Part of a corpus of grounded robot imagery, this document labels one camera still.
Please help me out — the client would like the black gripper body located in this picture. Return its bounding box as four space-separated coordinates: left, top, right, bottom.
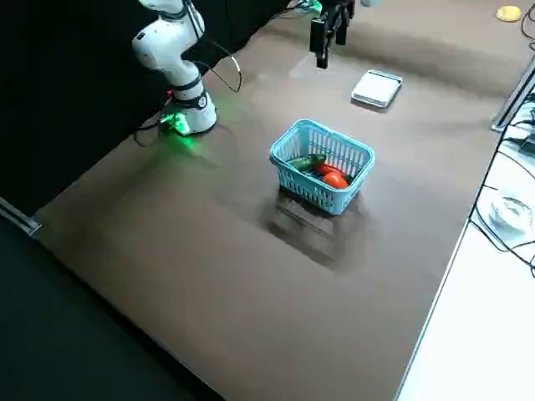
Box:
320 0 356 18

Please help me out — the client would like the red tomato with green stem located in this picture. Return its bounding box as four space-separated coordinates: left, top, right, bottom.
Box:
323 171 350 190

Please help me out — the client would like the silver kitchen scale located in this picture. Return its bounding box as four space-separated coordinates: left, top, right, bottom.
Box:
350 69 404 110

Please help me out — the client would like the light blue plastic basket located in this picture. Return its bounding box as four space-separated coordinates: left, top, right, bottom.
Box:
269 119 376 217

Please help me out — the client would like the green cucumber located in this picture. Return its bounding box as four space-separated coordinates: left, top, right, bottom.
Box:
286 153 327 171

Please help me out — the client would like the round orange checkered bread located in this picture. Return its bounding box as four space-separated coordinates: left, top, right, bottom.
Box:
496 6 522 23

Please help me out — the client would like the white tape roll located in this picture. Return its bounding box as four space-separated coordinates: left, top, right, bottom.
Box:
487 195 534 231

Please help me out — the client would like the white desk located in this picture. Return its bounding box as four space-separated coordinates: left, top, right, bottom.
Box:
395 120 535 401

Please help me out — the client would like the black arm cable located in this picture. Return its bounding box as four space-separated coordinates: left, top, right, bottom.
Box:
183 0 243 94

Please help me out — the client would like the aluminium frame post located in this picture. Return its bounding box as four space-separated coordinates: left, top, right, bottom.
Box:
491 62 535 133

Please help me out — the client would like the black desk cable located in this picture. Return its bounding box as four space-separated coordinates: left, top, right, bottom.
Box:
467 112 535 277

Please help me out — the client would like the aluminium corner frame bar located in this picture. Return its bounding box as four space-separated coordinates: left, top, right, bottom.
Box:
0 195 43 238

